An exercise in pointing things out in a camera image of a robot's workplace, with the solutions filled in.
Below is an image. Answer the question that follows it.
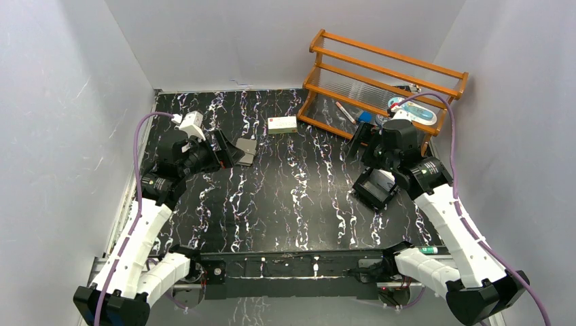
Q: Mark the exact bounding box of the grey card holder wallet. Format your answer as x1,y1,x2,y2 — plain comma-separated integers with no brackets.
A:
236,139,257,166

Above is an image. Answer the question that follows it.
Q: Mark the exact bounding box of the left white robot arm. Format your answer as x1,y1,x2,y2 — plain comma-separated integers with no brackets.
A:
73,130,245,325

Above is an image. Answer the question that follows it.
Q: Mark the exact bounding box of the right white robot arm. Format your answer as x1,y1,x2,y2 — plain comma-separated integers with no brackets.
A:
348,120,529,325

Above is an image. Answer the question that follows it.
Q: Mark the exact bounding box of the black card tray box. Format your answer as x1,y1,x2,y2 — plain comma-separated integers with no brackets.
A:
353,168,399,212

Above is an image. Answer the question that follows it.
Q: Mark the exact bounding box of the blue small block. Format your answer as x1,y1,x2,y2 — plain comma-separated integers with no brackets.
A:
357,111,373,124

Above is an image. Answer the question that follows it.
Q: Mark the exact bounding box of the blister pack blue tool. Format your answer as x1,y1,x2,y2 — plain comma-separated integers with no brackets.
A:
388,97,437,126

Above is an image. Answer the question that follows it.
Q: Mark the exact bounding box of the white marker pen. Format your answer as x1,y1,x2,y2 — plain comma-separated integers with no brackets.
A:
336,101,357,124

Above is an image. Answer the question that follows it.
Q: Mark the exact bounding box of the white small cardboard box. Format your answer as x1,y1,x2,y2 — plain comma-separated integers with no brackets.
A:
267,116,298,134

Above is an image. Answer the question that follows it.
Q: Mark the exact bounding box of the orange wooden shelf rack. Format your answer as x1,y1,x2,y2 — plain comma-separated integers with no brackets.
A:
296,29,469,153

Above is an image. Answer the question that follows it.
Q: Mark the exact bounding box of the green white marker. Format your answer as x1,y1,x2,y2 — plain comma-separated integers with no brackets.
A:
418,247,439,255

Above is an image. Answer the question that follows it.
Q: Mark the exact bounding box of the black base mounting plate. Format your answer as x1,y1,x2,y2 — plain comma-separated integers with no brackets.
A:
198,249,410,303

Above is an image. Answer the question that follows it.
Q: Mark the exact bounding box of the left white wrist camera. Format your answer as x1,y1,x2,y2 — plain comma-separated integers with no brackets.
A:
171,111,206,141

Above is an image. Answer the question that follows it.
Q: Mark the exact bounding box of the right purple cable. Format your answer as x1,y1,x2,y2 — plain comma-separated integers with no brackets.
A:
391,92,552,326

